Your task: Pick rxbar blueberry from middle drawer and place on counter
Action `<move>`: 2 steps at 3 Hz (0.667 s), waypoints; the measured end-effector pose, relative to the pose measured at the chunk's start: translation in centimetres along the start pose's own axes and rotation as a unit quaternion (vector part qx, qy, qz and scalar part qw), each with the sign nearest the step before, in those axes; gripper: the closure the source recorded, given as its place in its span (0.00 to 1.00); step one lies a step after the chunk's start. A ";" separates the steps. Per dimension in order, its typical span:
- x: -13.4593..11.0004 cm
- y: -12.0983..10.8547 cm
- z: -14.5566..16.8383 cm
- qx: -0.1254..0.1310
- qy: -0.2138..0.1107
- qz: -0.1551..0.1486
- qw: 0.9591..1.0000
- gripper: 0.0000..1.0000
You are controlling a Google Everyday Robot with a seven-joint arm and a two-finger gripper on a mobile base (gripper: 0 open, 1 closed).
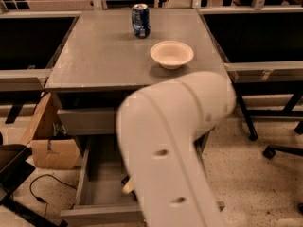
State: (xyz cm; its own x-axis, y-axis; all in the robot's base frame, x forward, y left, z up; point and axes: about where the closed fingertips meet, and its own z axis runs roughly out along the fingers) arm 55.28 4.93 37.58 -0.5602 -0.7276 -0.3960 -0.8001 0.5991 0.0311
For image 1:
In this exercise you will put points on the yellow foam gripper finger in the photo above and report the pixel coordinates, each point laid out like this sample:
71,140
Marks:
128,186

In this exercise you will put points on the blue rxbar snack bar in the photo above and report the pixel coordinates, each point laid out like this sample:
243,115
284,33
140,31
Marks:
132,193

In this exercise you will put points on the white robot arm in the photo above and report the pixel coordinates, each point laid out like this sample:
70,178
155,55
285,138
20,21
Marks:
156,129

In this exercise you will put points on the grey open middle drawer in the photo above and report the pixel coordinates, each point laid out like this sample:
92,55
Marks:
101,189

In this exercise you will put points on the grey drawer cabinet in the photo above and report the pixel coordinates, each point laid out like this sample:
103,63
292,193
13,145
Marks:
102,61

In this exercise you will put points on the cardboard box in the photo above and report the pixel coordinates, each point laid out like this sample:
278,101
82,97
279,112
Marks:
51,147

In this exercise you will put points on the black chair left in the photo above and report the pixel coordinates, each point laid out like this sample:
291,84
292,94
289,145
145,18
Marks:
14,170

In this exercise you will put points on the black table leg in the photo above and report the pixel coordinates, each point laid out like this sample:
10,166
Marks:
253,134

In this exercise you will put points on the white paper bowl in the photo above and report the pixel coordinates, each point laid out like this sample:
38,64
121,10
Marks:
172,54

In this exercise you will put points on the black office chair base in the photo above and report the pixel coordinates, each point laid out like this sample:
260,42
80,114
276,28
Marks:
270,151

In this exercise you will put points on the blue soda can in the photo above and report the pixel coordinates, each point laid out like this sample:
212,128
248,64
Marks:
141,20

